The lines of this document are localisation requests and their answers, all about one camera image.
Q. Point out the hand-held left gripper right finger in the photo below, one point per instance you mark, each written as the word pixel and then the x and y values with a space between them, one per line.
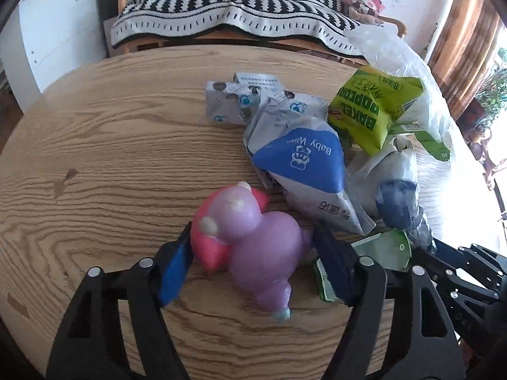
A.
pixel 336 269

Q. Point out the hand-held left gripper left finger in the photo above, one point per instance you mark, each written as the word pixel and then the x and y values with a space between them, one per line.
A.
pixel 174 273

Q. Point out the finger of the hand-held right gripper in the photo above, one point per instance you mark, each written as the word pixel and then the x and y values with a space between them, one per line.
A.
pixel 485 259
pixel 447 261

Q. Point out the green white carton box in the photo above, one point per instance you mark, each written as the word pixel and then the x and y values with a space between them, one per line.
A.
pixel 384 249

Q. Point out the purple pink squishy toy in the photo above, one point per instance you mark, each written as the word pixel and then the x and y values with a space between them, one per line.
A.
pixel 261 253

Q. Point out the white blue wrapper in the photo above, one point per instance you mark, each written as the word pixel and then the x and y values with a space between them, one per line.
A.
pixel 396 202

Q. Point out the blue white wipes packet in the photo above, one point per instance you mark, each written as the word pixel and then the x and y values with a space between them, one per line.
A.
pixel 301 162

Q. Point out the green popcorn bag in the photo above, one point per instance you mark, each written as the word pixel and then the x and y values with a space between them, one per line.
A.
pixel 364 111

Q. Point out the grey white printed packet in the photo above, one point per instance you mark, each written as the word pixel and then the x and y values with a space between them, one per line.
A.
pixel 223 105

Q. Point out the small white paper box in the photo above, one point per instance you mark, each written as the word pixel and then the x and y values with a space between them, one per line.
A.
pixel 257 81

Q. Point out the white plastic bag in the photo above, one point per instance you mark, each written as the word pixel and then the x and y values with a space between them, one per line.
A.
pixel 392 51

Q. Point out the green potted plant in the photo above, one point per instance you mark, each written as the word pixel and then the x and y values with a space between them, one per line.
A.
pixel 495 87

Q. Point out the brown curtain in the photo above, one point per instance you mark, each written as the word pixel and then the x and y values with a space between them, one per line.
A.
pixel 463 43

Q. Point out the white cabinet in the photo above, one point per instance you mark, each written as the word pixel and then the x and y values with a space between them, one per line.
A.
pixel 51 35

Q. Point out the pink brown plush toy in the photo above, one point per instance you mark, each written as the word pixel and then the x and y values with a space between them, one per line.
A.
pixel 362 2

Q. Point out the black white striped blanket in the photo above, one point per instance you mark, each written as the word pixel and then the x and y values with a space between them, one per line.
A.
pixel 237 12

